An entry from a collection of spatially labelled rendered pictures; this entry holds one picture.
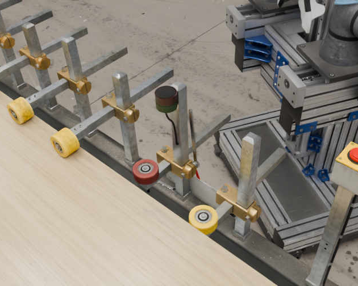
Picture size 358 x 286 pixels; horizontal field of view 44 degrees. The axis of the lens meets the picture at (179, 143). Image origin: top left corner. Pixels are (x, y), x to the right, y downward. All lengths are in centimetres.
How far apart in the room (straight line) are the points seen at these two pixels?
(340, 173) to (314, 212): 119
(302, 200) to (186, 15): 236
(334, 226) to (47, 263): 72
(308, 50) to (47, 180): 98
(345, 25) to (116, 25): 276
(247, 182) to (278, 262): 30
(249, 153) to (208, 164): 147
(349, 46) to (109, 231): 96
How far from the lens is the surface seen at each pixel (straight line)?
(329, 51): 158
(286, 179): 228
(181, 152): 135
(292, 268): 141
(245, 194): 126
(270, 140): 247
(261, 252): 142
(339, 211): 110
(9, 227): 132
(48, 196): 135
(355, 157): 97
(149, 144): 274
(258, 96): 311
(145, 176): 133
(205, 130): 153
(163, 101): 117
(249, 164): 117
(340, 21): 153
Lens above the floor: 189
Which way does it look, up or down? 44 degrees down
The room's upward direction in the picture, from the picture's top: 3 degrees counter-clockwise
